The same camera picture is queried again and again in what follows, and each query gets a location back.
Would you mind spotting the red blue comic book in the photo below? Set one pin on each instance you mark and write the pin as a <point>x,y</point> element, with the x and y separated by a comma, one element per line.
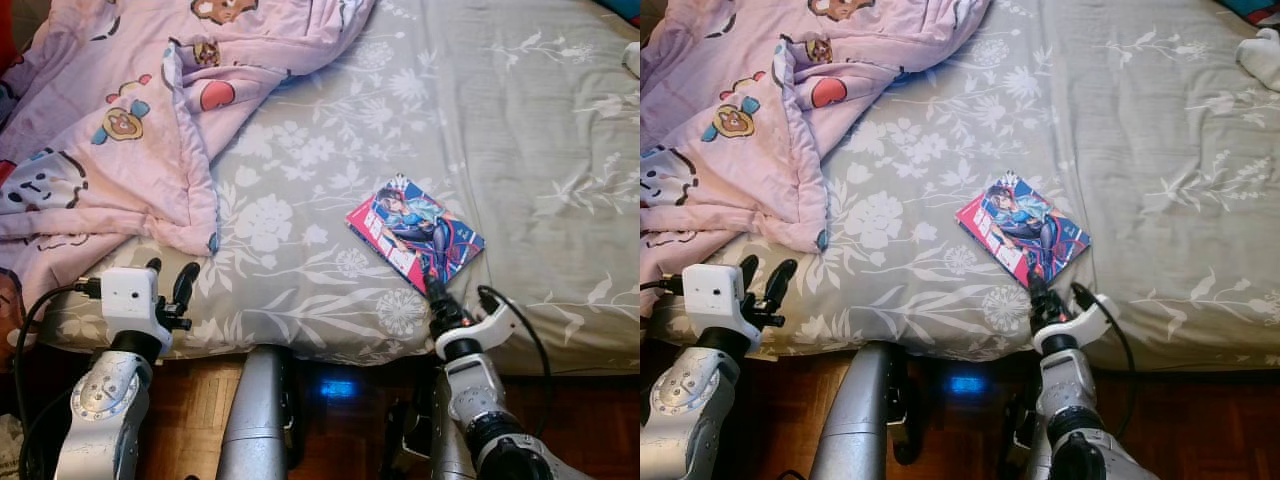
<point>415,230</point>
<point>1020,225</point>

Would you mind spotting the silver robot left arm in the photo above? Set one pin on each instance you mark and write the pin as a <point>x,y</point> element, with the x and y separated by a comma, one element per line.
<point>690,400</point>
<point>100,410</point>

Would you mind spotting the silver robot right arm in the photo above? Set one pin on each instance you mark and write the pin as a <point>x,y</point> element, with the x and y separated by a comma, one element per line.
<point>1065,395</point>
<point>478,390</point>

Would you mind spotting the pink cartoon print quilt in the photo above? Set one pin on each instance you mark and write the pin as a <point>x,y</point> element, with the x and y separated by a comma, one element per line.
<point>100,170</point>
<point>720,170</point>

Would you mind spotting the grey floral bedspread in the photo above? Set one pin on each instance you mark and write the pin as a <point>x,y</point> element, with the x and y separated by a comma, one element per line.
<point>1150,200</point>
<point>520,150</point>

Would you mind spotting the silver robot right leg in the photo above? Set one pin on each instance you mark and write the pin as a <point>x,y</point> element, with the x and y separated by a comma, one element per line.
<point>445,460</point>
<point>1035,460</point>

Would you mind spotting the white crumpled tissue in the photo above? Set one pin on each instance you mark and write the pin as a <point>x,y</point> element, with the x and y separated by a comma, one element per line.
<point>6,445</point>

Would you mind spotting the white crumpled cloth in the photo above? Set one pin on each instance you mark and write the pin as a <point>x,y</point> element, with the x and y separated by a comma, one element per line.
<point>632,60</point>
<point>1260,60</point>

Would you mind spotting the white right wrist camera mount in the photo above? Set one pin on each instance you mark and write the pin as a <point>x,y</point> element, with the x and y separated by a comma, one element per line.
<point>1085,322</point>
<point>495,325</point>

